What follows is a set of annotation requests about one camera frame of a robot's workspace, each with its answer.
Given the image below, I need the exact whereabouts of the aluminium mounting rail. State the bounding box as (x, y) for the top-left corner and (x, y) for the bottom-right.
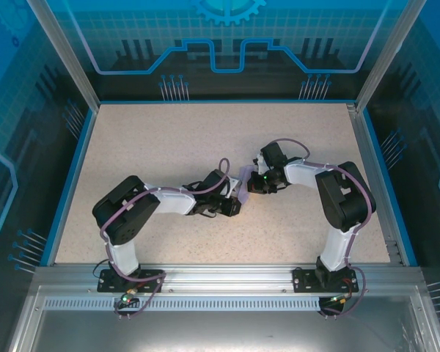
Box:
(32, 263), (426, 296)

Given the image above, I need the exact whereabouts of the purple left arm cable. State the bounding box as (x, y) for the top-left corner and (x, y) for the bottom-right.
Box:
(99, 157), (232, 320)

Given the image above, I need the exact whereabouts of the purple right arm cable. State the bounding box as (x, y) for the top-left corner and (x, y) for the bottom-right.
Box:
(260, 137), (378, 319)

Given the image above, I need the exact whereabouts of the slotted grey cable duct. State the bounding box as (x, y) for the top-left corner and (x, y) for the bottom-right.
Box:
(42, 296), (338, 312)

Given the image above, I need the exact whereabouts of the aluminium frame post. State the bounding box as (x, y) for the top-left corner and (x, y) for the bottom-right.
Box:
(25, 0), (100, 111)
(354, 0), (422, 114)

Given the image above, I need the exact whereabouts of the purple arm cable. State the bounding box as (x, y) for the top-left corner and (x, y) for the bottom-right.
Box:
(260, 137), (378, 319)
(99, 157), (232, 320)

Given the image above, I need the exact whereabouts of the thin black cable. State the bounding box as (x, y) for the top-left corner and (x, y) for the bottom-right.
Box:
(92, 258), (109, 280)

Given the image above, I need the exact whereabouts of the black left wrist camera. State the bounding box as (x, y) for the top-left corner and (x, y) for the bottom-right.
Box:
(201, 169), (241, 197)

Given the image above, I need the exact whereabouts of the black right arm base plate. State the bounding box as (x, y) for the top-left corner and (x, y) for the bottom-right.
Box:
(292, 267), (356, 293)

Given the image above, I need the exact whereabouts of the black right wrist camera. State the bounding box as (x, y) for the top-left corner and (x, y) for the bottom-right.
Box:
(254, 143), (289, 175)

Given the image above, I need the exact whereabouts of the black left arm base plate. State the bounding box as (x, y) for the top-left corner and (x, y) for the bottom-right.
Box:
(97, 268), (165, 293)

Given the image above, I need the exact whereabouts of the aluminium side rail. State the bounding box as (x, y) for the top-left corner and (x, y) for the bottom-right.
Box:
(346, 103), (404, 265)

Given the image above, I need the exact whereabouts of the cable connector with green light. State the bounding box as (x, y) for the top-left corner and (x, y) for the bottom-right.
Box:
(119, 288), (140, 307)
(328, 292), (355, 306)

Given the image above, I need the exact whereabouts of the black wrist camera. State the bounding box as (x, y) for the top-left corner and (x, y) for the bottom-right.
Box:
(201, 169), (241, 197)
(254, 143), (289, 175)

